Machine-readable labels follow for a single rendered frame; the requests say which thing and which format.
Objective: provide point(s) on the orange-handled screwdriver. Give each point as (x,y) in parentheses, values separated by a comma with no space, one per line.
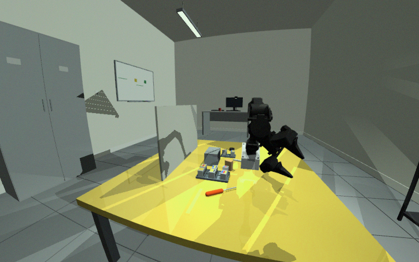
(217,191)

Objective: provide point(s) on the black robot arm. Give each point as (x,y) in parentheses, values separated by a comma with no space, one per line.
(260,115)

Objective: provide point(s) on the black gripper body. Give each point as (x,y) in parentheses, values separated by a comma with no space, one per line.
(269,163)

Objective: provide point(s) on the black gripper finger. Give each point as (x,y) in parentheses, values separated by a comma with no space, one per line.
(295,149)
(281,170)

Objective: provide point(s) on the pale grey flat panel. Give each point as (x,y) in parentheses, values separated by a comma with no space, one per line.
(176,135)

